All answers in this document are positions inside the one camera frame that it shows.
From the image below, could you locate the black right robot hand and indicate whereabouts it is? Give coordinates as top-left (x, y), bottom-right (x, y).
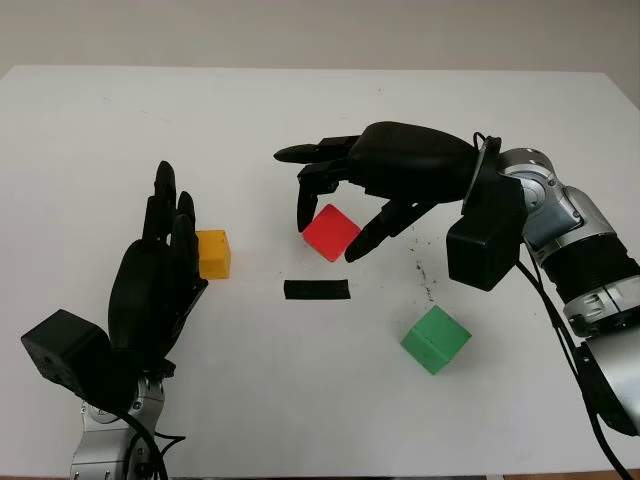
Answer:
top-left (273, 121), bottom-right (479, 265)

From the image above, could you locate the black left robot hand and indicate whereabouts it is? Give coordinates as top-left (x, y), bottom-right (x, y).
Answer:
top-left (107, 160), bottom-right (210, 374)

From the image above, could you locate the yellow wooden block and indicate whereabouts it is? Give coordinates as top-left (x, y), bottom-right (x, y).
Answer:
top-left (194, 228), bottom-right (233, 281)

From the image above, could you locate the red wooden block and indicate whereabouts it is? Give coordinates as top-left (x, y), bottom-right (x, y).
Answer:
top-left (301, 203), bottom-right (362, 263)

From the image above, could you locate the green wooden block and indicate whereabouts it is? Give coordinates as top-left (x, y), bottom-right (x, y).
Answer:
top-left (399, 305), bottom-right (473, 375)

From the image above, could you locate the black tape strip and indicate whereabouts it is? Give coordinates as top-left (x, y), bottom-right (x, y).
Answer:
top-left (283, 278), bottom-right (352, 302)

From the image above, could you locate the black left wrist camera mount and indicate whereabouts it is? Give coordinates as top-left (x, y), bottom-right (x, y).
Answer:
top-left (20, 308), bottom-right (176, 417)

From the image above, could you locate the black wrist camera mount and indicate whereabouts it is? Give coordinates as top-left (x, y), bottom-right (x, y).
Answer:
top-left (20, 308), bottom-right (176, 417)
top-left (446, 135), bottom-right (529, 293)

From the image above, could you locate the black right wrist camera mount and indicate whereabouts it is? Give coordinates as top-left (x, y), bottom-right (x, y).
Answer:
top-left (446, 135), bottom-right (529, 293)

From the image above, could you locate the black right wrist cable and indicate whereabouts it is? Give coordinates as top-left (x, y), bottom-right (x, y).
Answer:
top-left (472, 131), bottom-right (640, 480)

